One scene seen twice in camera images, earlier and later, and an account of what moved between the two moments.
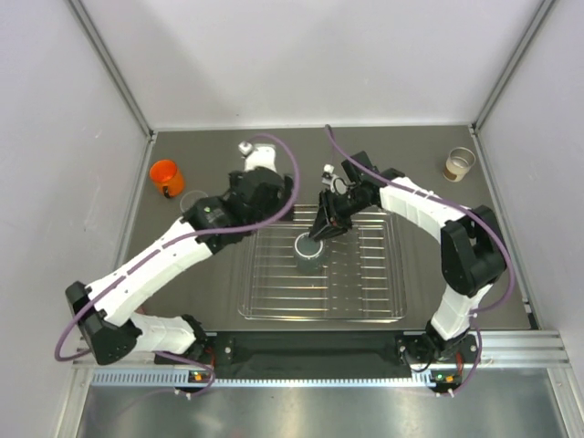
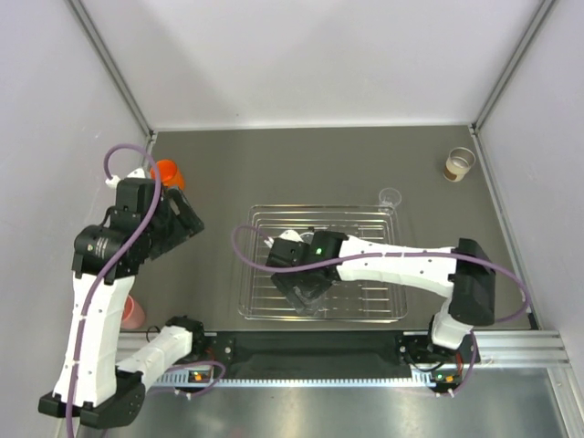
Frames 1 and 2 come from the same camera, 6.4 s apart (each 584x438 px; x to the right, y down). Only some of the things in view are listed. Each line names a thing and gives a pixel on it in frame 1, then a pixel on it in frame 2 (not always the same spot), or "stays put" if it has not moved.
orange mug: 166,174 stays put
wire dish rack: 360,281 stays put
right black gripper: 328,204 to 286,281
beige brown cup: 458,163 stays put
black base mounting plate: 318,354 stays put
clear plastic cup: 190,198 to 308,297
